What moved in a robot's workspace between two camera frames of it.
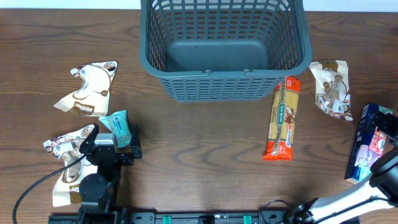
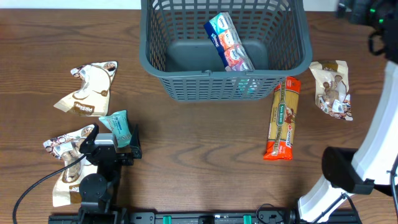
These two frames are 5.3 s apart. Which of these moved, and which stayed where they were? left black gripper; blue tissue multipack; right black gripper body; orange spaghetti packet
Moved: right black gripper body; blue tissue multipack
Stayed: left black gripper; orange spaghetti packet
